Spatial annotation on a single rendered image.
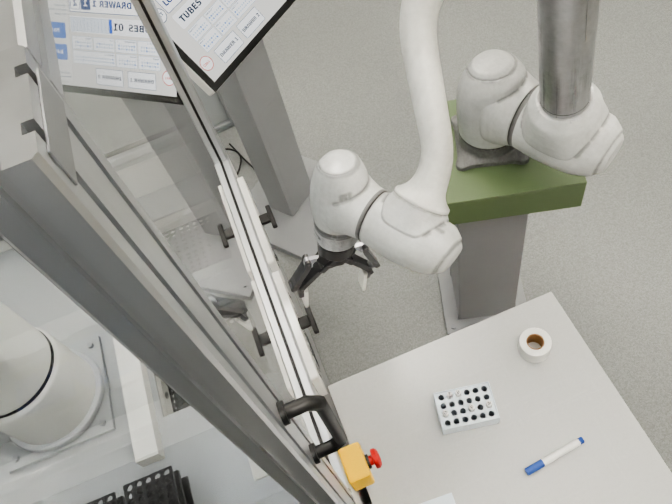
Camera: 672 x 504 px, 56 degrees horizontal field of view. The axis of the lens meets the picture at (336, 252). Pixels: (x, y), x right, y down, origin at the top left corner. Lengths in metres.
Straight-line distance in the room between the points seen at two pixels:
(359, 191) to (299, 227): 1.56
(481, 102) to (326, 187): 0.55
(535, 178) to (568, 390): 0.52
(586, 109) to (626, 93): 1.69
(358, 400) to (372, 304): 0.99
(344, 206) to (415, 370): 0.54
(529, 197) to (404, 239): 0.65
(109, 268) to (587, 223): 2.40
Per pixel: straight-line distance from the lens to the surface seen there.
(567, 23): 1.19
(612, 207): 2.71
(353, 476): 1.30
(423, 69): 1.08
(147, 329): 0.42
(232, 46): 1.94
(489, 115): 1.53
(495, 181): 1.65
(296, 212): 2.69
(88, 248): 0.34
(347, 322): 2.43
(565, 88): 1.33
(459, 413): 1.44
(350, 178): 1.08
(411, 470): 1.45
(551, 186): 1.65
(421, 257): 1.07
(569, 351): 1.55
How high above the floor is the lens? 2.17
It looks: 57 degrees down
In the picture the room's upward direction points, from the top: 18 degrees counter-clockwise
